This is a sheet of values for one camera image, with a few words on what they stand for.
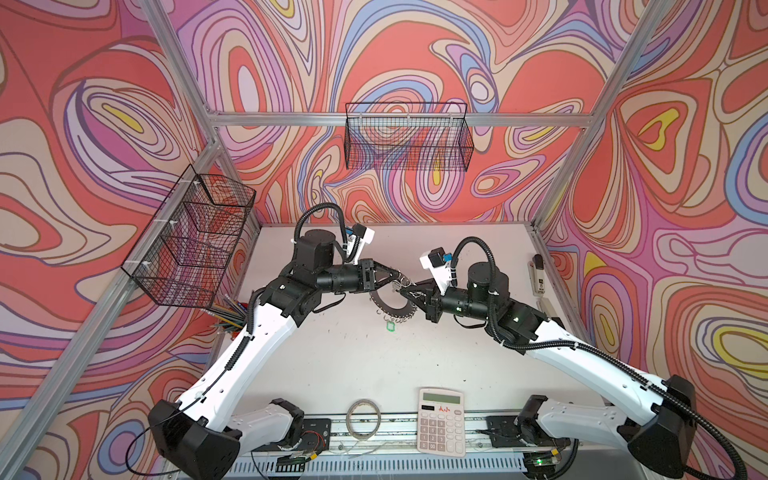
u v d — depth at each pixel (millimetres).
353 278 590
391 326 764
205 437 360
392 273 643
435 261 577
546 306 933
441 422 734
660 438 380
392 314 721
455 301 591
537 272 1015
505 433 734
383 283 620
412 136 955
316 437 719
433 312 627
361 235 616
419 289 637
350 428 752
